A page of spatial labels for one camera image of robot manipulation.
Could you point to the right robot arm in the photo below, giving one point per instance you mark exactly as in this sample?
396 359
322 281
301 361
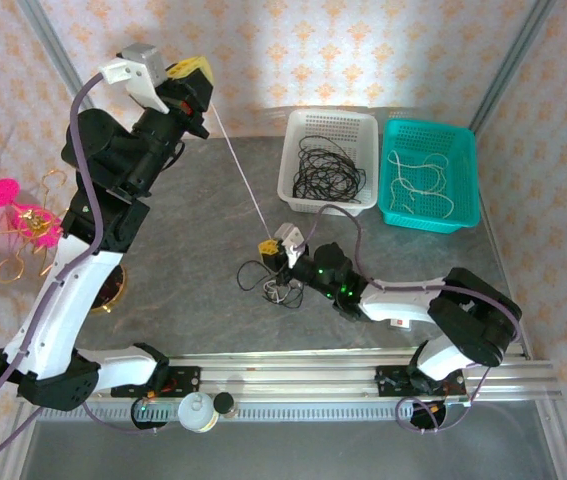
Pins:
398 302

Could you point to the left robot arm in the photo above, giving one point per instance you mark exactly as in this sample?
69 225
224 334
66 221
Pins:
78 290

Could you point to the white card with red label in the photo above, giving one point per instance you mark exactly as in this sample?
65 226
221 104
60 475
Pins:
402 323

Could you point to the white plastic basket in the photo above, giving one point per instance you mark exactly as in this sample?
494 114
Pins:
328 125

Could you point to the round black gold-rimmed dish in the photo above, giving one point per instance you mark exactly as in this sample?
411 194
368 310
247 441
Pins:
113 295

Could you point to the small black cap bottle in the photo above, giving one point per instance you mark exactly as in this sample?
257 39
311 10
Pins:
223 402

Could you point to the teal plastic basket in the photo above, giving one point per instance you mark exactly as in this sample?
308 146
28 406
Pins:
463 175

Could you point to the white round jar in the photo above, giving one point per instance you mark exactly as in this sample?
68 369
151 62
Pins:
197 412

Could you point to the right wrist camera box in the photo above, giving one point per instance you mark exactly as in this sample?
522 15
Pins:
290 240

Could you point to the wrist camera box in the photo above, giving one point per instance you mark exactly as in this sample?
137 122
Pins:
138 75
290 240

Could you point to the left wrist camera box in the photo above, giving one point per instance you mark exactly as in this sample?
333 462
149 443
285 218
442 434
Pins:
138 75

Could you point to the aluminium mounting rail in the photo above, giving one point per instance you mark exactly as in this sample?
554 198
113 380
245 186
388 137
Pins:
288 372

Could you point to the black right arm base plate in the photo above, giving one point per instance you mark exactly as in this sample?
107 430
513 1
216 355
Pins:
388 382

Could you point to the aluminium frame post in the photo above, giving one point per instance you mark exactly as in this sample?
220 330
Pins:
509 65
48 35

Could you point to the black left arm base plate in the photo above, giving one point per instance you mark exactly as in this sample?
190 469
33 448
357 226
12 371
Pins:
188 382

